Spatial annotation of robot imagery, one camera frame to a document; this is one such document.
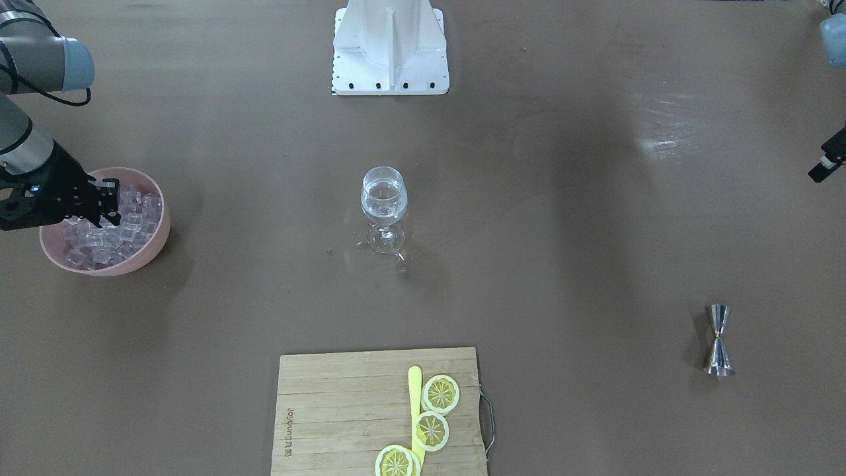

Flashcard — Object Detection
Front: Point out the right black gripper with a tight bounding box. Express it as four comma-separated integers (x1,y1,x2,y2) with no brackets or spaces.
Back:
1,142,122,230

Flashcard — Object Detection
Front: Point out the steel cocktail jigger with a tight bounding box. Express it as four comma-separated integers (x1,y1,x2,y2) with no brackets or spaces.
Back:
702,303,735,377

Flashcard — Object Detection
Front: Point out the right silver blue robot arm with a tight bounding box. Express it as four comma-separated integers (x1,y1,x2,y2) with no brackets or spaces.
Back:
1,1,121,230

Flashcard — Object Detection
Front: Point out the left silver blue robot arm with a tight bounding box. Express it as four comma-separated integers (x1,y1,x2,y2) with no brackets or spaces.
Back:
808,1,845,183

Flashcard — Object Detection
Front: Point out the pink bowl of ice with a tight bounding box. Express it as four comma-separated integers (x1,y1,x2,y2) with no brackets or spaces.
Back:
39,167,171,276

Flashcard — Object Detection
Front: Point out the clear wine glass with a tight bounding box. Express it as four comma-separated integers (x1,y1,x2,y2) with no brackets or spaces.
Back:
360,166,408,255

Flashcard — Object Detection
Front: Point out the bamboo cutting board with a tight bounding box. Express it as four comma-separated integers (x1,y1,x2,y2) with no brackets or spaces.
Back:
270,347,488,475

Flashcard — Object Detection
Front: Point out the yellow plastic stick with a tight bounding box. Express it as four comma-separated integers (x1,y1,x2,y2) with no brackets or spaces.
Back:
407,366,426,468

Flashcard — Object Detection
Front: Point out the lemon slice near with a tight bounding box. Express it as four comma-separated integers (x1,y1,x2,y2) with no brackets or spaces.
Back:
421,374,461,416

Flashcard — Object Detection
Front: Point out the lemon slice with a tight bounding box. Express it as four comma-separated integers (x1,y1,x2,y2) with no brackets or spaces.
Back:
421,374,461,416
373,445,421,476
412,411,450,452

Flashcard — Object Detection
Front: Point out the lemon slice far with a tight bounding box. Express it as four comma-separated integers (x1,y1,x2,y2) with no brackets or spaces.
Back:
373,445,421,476

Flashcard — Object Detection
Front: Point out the lemon slice middle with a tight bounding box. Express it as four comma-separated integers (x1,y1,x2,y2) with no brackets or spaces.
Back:
412,411,450,452

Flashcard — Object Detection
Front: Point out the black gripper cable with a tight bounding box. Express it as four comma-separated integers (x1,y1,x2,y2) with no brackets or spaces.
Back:
0,13,92,107

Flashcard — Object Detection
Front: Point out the white pedestal column base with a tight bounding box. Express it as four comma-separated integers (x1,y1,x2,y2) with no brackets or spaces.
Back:
330,1,450,96

